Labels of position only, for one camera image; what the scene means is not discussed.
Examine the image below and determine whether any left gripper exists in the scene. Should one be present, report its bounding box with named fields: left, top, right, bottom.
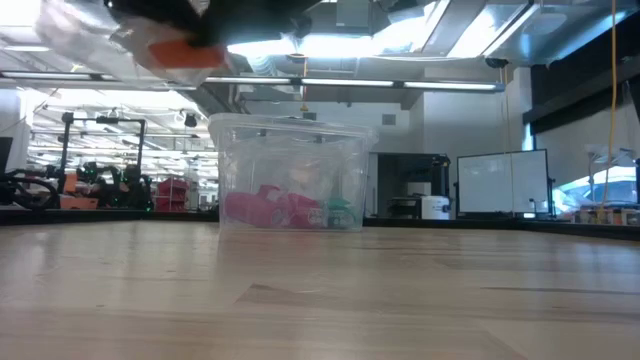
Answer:
left=107, top=0, right=321, bottom=50

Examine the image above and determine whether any orange elastic bandage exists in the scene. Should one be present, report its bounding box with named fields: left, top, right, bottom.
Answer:
left=148, top=38, right=227, bottom=70

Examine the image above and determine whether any clear plastic zip bag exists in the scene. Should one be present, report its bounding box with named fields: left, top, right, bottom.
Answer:
left=33, top=0, right=232, bottom=90

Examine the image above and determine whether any clear plastic storage bin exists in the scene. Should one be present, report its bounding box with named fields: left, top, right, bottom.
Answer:
left=207, top=112, right=380, bottom=234

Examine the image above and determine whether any pink bandage roll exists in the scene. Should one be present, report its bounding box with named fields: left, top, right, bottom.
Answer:
left=223, top=184, right=287, bottom=230

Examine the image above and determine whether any long ceiling light strip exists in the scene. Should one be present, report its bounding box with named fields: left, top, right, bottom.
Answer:
left=0, top=71, right=506, bottom=94

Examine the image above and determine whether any red shelf rack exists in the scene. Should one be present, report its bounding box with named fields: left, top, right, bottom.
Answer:
left=154, top=177, right=191, bottom=212

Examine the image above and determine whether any background robot station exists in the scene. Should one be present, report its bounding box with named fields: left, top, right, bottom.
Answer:
left=0, top=112, right=154, bottom=211

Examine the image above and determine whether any black cabinet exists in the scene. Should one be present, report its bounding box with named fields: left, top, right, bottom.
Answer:
left=377, top=152, right=452, bottom=220

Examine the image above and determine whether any white board on stand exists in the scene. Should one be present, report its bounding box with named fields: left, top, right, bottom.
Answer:
left=455, top=148, right=555, bottom=217

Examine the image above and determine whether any yellow cable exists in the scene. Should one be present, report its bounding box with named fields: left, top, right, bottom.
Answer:
left=597, top=0, right=619, bottom=224

